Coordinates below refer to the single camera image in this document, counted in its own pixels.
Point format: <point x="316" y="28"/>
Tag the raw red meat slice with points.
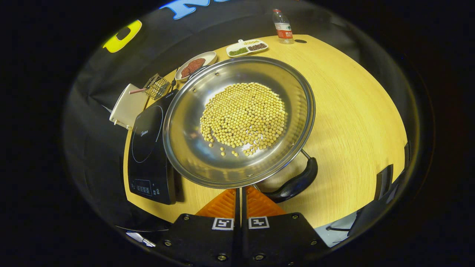
<point x="196" y="65"/>
<point x="185" y="72"/>

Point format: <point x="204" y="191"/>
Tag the black backdrop cloth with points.
<point x="92" y="148"/>

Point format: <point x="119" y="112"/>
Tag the pile of green mung beans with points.
<point x="238" y="51"/>

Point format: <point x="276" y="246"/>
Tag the pile of yellow grains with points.
<point x="251" y="42"/>

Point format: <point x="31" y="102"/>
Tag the pile of yellow soybeans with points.
<point x="241" y="115"/>

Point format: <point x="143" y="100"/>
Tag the pile of dark beans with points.
<point x="257" y="46"/>

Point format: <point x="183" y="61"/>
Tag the white divided dish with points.
<point x="245" y="47"/>

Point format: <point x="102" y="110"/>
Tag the pink striped stick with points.
<point x="137" y="91"/>

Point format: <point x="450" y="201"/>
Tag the black induction cooktop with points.
<point x="148" y="148"/>

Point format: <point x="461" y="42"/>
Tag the clear red label water bottle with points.
<point x="284" y="31"/>

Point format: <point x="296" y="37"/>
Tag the white toaster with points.
<point x="126" y="107"/>

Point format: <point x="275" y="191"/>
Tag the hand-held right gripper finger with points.
<point x="245" y="237"/>
<point x="237" y="237"/>

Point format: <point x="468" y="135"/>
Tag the white round plate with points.
<point x="208" y="57"/>

